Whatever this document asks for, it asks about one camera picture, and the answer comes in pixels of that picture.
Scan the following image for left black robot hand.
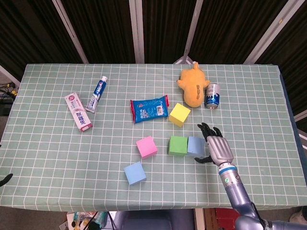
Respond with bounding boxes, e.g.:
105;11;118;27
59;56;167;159
0;173;13;188

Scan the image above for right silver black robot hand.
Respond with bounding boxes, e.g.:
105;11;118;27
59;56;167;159
194;122;235;166

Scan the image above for light blue foam cube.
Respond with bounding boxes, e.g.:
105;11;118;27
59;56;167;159
187;136;206;158
123;161;147;186

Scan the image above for yellow foam cube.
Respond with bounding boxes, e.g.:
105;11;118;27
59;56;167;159
168;103;191;127

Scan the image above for pink foam cube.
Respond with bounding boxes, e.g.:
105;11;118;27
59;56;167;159
136;136;158;159

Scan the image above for green foam cube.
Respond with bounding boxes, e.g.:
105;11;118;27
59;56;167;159
167;135;189;156

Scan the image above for blue silver drink can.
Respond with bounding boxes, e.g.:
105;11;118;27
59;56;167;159
204;83;221;110

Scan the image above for yellow plush toy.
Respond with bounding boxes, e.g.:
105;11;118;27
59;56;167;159
177;61;211;108

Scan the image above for green checkered tablecloth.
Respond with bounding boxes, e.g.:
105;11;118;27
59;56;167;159
0;62;307;213

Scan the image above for red box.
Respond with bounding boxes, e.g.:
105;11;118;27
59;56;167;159
211;207;240;228

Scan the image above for white table leg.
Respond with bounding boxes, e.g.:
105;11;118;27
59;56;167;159
193;208;204;230

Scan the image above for blue snack packet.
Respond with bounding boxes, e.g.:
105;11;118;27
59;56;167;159
130;95;170;124

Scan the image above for pink white toothpaste box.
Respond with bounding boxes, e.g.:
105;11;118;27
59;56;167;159
64;92;94;132

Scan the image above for blue white toothpaste tube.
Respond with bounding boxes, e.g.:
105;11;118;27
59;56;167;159
85;76;108;113

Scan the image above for white frame post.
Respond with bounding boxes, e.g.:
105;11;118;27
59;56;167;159
174;0;204;65
52;0;89;64
243;0;302;65
129;0;145;64

